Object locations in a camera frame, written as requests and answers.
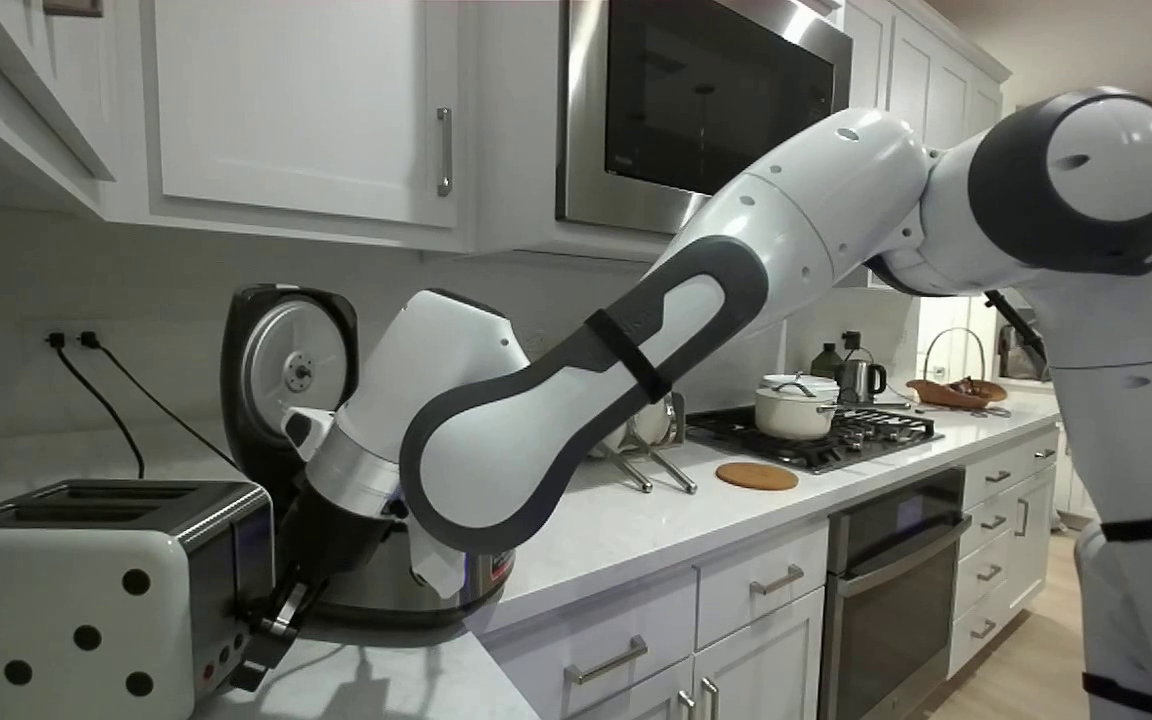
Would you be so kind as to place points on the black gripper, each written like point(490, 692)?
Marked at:
point(330, 543)

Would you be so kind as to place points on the silver toaster with black dots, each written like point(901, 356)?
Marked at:
point(69, 600)

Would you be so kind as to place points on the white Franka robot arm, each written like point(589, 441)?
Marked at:
point(738, 253)

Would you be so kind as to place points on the round cork trivet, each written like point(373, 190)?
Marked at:
point(757, 478)

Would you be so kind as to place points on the white pot with lid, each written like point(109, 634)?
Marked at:
point(797, 406)

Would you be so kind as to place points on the dark bottle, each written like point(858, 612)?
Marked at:
point(827, 360)

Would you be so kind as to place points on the black gas stove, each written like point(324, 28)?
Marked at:
point(858, 438)

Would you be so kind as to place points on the stainless steel oven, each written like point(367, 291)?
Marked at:
point(890, 600)

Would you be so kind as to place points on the dark steel kettle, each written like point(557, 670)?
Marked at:
point(858, 382)

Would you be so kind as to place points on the stainless steel microwave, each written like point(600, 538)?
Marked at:
point(710, 107)

